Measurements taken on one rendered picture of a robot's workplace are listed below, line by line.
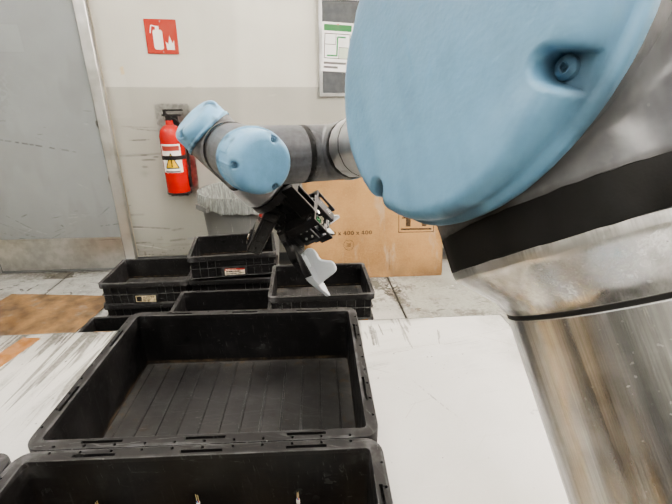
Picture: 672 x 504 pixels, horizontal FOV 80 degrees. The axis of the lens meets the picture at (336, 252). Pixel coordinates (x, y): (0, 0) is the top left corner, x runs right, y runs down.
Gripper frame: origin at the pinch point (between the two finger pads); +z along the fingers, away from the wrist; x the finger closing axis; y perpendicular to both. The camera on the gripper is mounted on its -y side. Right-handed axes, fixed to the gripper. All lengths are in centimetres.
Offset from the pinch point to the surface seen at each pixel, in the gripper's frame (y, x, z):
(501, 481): 16.2, -31.8, 29.9
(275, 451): 3.5, -36.2, -11.4
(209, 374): -21.9, -18.7, -3.8
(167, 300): -121, 56, 36
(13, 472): -18, -40, -27
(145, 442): -9.1, -35.8, -19.3
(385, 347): -6.8, 0.7, 34.6
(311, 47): -51, 232, 29
